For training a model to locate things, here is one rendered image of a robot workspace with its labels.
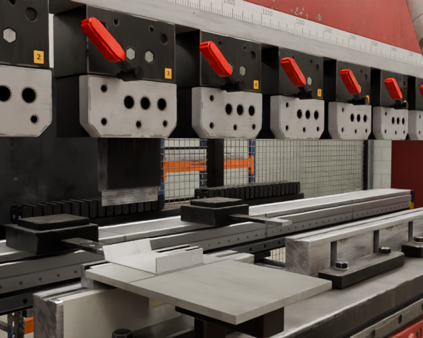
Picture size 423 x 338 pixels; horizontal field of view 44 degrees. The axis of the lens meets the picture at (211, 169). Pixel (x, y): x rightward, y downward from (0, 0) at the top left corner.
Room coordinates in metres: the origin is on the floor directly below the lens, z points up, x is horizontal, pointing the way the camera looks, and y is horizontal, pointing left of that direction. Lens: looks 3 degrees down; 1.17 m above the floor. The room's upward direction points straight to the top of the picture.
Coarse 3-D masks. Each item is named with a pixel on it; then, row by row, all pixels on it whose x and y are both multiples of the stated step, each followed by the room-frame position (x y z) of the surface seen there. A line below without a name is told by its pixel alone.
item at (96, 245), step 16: (16, 224) 0.93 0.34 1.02; (32, 224) 0.87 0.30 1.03; (48, 224) 0.87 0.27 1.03; (64, 224) 0.89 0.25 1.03; (80, 224) 0.91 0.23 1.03; (96, 224) 0.93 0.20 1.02; (16, 240) 0.89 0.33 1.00; (32, 240) 0.85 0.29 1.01; (48, 240) 0.86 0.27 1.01; (64, 240) 0.87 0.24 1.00; (80, 240) 0.87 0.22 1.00; (96, 240) 0.92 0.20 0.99
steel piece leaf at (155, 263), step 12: (156, 252) 0.79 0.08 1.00; (180, 252) 0.70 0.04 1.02; (192, 252) 0.71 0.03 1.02; (120, 264) 0.71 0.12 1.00; (132, 264) 0.71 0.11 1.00; (144, 264) 0.71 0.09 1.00; (156, 264) 0.66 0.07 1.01; (168, 264) 0.68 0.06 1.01; (180, 264) 0.69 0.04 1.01; (192, 264) 0.71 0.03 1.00
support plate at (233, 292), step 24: (216, 264) 0.72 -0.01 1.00; (240, 264) 0.72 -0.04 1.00; (144, 288) 0.60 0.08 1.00; (168, 288) 0.60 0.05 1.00; (192, 288) 0.60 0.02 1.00; (216, 288) 0.60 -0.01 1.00; (240, 288) 0.60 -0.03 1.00; (264, 288) 0.60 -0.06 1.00; (288, 288) 0.60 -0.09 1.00; (312, 288) 0.61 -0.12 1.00; (216, 312) 0.53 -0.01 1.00; (240, 312) 0.52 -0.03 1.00; (264, 312) 0.54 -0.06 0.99
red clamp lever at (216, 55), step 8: (200, 48) 0.78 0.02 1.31; (208, 48) 0.77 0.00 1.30; (216, 48) 0.78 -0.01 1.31; (208, 56) 0.78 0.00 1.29; (216, 56) 0.78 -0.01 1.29; (216, 64) 0.79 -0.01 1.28; (224, 64) 0.79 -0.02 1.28; (216, 72) 0.80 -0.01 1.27; (224, 72) 0.80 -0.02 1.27; (232, 80) 0.81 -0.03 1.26; (240, 80) 0.81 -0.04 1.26; (224, 88) 0.83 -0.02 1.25; (232, 88) 0.82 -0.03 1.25; (240, 88) 0.81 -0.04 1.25
